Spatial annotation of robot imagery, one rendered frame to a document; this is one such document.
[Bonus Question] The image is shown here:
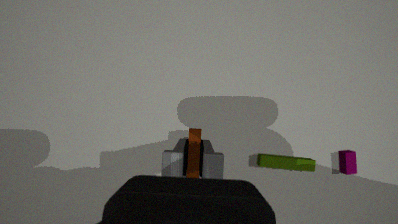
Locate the olive green rectangular rod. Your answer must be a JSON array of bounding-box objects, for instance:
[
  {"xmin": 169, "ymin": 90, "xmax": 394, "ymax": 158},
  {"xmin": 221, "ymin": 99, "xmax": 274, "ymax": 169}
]
[{"xmin": 257, "ymin": 153, "xmax": 316, "ymax": 172}]

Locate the small magenta block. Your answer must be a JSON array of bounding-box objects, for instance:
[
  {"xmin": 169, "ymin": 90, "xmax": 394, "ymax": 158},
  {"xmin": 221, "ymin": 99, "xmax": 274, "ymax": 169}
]
[{"xmin": 338, "ymin": 150, "xmax": 357, "ymax": 175}]

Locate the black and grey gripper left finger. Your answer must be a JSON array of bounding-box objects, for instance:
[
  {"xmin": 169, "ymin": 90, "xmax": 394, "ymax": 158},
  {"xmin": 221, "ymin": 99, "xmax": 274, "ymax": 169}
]
[{"xmin": 162, "ymin": 139, "xmax": 189, "ymax": 177}]

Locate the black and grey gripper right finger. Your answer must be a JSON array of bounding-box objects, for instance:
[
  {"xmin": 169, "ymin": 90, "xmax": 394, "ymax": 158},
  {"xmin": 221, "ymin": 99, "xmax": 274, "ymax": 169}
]
[{"xmin": 199, "ymin": 140, "xmax": 224, "ymax": 179}]

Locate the orange-brown rod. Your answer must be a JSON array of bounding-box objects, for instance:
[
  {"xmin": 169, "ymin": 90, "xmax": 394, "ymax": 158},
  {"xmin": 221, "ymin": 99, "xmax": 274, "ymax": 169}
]
[{"xmin": 187, "ymin": 128, "xmax": 201, "ymax": 178}]

